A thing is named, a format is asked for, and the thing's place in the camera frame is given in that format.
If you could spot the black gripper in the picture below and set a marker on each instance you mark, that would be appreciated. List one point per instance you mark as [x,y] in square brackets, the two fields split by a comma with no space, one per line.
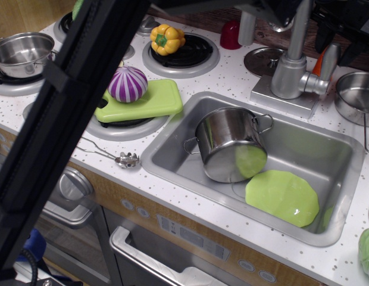
[348,19]

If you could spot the silver faucet lever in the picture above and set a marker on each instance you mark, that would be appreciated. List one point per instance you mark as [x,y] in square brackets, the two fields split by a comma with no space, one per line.
[311,83]

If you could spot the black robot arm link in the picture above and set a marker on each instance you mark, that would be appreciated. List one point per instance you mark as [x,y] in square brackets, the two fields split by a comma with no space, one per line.
[74,83]

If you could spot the orange toy carrot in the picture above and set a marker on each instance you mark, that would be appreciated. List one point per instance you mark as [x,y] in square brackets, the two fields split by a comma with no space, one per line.
[317,68]

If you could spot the steel pan right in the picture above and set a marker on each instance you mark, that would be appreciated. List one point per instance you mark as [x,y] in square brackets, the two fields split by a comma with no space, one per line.
[352,100]

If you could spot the clear faucet knob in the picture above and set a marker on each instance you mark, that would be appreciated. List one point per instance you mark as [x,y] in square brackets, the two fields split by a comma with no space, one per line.
[280,29]

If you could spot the silver toy faucet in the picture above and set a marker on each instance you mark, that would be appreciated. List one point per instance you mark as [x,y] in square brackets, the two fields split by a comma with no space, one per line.
[285,90]

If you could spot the steel pot lid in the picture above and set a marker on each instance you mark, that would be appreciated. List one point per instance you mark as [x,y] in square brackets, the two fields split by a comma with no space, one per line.
[263,61]

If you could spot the red plastic cup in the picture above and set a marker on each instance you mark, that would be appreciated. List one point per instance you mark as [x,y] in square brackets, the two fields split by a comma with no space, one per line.
[230,35]

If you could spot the grey sink basin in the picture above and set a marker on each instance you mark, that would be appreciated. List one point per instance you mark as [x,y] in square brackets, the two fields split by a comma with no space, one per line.
[330,162]

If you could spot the rear right stove burner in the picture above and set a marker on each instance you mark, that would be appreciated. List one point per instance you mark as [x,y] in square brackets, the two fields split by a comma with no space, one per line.
[196,57]

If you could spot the stove burner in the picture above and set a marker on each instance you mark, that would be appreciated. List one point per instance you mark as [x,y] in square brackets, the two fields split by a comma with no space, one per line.
[62,27]
[196,57]
[20,87]
[125,133]

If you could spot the steel pot in sink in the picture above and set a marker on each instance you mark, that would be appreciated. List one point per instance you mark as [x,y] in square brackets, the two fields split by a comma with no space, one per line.
[230,145]

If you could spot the green plastic plate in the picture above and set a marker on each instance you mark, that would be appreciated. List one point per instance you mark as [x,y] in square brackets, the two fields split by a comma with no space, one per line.
[283,195]

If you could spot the yellow toy bell pepper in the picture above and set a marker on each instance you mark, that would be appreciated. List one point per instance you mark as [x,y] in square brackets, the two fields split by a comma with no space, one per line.
[166,40]

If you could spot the green cutting board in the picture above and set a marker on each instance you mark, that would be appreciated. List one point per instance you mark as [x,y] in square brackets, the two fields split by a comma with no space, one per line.
[161,99]

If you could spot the grey stove knob rear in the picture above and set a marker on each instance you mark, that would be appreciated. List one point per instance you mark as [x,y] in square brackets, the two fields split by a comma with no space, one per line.
[147,25]

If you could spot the grey stove knob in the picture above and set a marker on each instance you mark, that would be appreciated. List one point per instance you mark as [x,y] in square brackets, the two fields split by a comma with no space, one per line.
[129,53]
[147,25]

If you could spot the green toy cabbage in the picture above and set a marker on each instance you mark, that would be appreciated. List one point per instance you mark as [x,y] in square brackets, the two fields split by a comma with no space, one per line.
[363,251]

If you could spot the grey stove knob middle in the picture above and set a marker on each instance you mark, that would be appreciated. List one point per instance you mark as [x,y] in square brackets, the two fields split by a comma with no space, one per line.
[129,53]

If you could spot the purple striped toy onion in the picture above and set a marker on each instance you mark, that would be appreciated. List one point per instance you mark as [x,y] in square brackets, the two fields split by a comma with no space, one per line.
[128,84]

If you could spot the front stove burner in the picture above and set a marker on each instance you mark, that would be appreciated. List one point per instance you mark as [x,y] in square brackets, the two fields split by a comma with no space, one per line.
[125,133]

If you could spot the metal pasta spoon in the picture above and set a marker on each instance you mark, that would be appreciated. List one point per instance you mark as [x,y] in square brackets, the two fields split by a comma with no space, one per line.
[124,160]

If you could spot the green toy bitter gourd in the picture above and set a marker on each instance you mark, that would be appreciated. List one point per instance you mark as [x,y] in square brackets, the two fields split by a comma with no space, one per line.
[76,8]

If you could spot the rear left stove burner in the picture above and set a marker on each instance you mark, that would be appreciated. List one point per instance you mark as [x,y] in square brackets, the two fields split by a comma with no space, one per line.
[62,27]

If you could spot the silver oven dial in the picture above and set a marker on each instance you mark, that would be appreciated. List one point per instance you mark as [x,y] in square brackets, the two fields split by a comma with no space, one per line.
[73,185]

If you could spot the steel pot left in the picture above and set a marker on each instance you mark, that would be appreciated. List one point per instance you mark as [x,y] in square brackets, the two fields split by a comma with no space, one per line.
[25,54]

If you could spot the far left stove burner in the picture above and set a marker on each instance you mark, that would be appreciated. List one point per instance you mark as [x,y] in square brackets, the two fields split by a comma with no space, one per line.
[20,87]

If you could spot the grey dishwasher door handle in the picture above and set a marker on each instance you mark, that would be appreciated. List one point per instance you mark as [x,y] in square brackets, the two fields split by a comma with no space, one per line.
[145,259]

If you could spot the grey oven door handle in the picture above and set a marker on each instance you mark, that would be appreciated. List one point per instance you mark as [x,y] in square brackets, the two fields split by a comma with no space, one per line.
[78,218]

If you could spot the blue clamp with cable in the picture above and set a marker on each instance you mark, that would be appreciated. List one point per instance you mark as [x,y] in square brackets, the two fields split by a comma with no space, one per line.
[32,252]

